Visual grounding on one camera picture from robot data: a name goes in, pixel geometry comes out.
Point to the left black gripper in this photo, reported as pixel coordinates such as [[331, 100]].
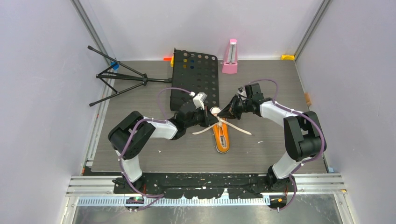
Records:
[[208, 118]]

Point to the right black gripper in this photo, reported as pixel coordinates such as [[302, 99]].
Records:
[[229, 111]]

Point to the white shoelace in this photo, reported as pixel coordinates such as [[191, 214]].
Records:
[[235, 126]]

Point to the orange canvas sneaker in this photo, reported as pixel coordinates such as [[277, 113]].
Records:
[[220, 131]]

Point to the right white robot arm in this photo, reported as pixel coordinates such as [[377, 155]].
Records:
[[303, 137]]

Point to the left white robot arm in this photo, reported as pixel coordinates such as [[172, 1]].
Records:
[[130, 136]]

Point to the pink metronome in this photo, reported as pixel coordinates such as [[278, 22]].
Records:
[[230, 61]]

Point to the black perforated music stand desk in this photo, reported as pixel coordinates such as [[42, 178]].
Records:
[[195, 72]]

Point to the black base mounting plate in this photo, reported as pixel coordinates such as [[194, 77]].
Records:
[[204, 185]]

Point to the yellow orange toy block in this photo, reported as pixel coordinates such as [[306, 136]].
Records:
[[170, 60]]

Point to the yellow corner block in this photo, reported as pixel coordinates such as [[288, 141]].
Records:
[[288, 57]]

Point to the black tripod stand legs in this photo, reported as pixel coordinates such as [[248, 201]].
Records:
[[142, 78]]

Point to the blue clip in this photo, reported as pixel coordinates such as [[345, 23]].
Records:
[[114, 65]]

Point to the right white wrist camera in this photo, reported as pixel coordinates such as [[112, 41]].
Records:
[[241, 93]]

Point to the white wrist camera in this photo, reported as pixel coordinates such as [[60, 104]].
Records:
[[198, 99], [241, 93]]

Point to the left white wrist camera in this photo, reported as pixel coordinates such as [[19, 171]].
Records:
[[198, 99]]

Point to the aluminium frame rail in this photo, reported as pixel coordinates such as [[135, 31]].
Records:
[[99, 191]]

